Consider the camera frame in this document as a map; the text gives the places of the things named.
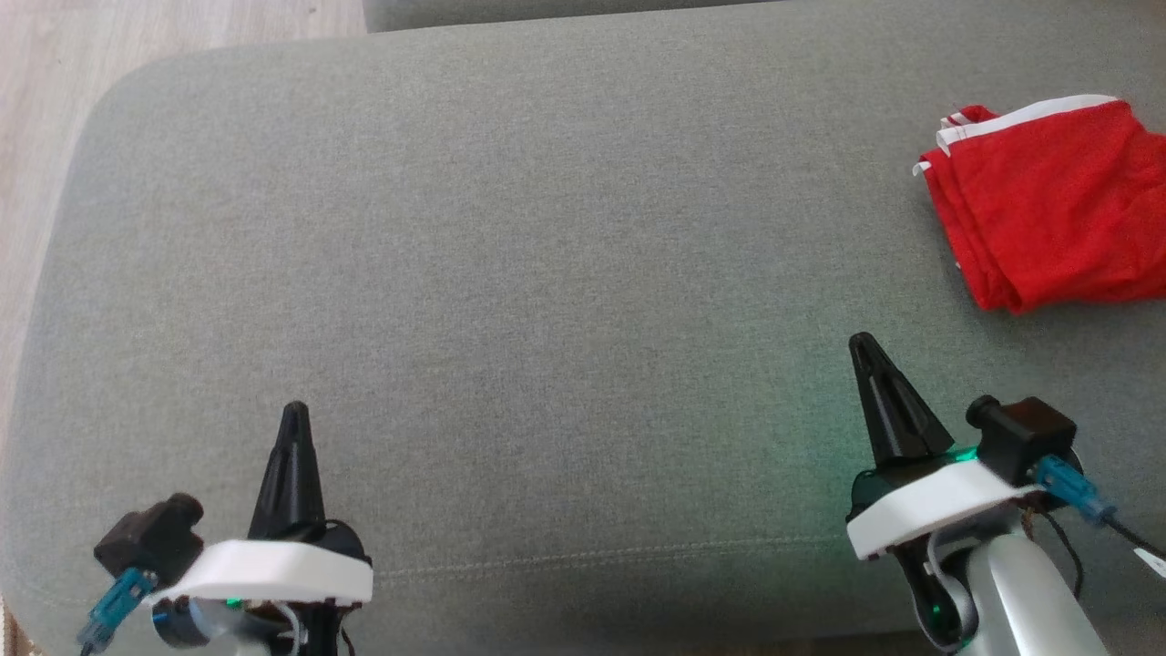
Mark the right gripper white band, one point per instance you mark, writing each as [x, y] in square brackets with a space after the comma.
[929, 506]

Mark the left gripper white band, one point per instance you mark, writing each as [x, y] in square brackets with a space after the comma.
[273, 569]

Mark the red white-trimmed shorts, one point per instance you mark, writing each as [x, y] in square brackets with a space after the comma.
[1066, 210]

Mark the grey fabric sofa seat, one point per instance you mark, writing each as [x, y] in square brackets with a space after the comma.
[547, 273]

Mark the grey sofa back cushion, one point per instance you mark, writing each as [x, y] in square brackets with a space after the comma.
[547, 11]

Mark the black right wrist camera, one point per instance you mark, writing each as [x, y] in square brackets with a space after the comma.
[1025, 437]

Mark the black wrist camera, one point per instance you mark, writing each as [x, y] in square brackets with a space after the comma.
[1025, 437]
[150, 538]

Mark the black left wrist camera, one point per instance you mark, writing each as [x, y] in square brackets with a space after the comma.
[150, 538]

